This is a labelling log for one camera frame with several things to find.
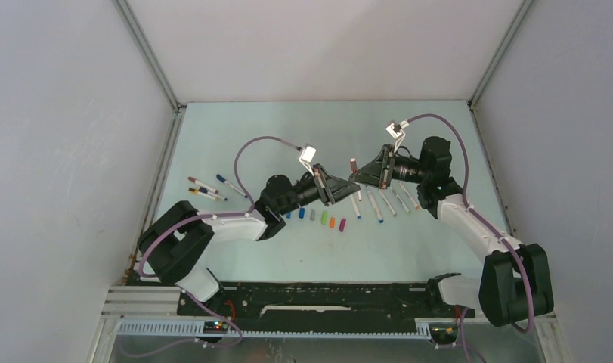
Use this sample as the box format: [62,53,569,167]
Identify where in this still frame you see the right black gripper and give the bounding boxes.
[349,144,429,191]

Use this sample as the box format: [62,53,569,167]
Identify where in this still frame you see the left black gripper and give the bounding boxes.
[277,164,359,216]

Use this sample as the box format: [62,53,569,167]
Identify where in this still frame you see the light blue marker body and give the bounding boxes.
[349,196,362,219]

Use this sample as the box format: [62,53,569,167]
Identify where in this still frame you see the red cap marker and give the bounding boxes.
[350,158,363,202]

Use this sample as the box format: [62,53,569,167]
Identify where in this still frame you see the orange cap marker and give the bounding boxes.
[398,182,420,210]

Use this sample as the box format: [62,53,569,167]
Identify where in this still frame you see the green cap marker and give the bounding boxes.
[389,188,410,213]

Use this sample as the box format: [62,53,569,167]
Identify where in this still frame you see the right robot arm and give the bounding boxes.
[349,136,554,327]

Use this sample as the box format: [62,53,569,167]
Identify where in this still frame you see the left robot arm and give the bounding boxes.
[138,164,360,315]

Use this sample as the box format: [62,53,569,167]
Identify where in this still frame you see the dark blue cap marker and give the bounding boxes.
[215,174,248,199]

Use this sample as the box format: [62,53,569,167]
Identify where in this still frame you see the yellow black marker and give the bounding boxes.
[188,187,228,201]

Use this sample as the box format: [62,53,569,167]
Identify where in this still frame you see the brown cap marker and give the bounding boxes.
[187,176,219,194]

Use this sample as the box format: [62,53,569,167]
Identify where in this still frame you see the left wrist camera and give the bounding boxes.
[298,144,317,175]

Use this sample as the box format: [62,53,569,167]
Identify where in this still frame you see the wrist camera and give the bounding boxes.
[385,119,409,151]
[298,144,317,175]

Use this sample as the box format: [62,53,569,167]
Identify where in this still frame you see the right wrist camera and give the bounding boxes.
[385,119,409,151]

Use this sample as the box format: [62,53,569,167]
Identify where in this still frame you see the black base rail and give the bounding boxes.
[207,282,461,334]

